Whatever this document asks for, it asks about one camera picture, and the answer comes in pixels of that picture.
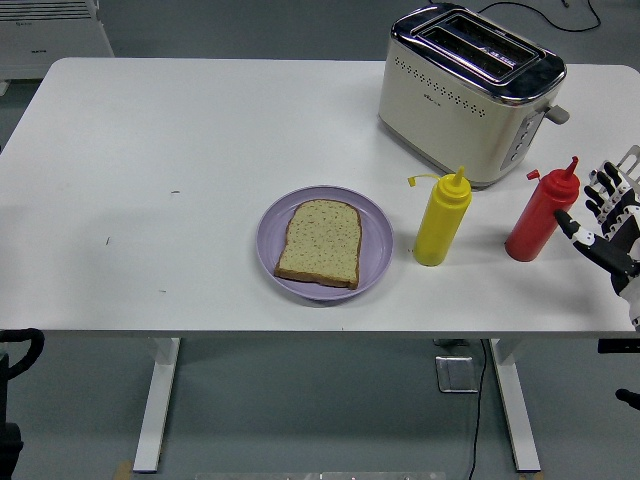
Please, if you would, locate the black floor cable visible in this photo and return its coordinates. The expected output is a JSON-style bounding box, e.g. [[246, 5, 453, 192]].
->
[[467, 338, 489, 480]]

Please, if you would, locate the purple plate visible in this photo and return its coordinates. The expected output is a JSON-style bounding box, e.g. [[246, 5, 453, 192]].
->
[[256, 185, 395, 302]]

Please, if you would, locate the white appliance with vents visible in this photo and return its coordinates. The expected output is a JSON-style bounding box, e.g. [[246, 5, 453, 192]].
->
[[0, 0, 116, 96]]

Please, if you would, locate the metal floor socket plate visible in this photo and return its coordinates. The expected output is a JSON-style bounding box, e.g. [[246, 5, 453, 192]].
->
[[434, 354, 481, 395]]

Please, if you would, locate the silver metal rack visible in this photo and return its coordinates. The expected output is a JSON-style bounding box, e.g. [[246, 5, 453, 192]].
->
[[610, 144, 640, 187]]

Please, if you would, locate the slice of bread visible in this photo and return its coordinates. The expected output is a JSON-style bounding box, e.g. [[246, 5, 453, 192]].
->
[[273, 198, 363, 291]]

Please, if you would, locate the thin black cable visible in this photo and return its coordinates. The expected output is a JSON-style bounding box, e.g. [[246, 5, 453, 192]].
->
[[474, 0, 604, 32]]

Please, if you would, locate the white table leg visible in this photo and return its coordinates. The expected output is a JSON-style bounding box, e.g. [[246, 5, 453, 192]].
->
[[132, 337, 182, 474], [488, 338, 542, 474]]

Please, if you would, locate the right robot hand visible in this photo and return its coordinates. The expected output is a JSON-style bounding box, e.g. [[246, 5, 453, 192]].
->
[[553, 159, 640, 332]]

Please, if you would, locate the cream and chrome toaster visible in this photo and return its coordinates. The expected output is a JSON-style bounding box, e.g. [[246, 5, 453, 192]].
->
[[376, 2, 571, 190]]

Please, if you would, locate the red squeeze bottle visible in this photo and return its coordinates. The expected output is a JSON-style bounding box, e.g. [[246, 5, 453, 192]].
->
[[503, 156, 582, 263]]

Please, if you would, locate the yellow squeeze bottle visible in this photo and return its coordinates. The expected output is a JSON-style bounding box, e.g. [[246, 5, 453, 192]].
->
[[407, 165, 474, 267]]

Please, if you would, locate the black table control panel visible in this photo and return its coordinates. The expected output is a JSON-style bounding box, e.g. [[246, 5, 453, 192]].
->
[[598, 338, 640, 354]]

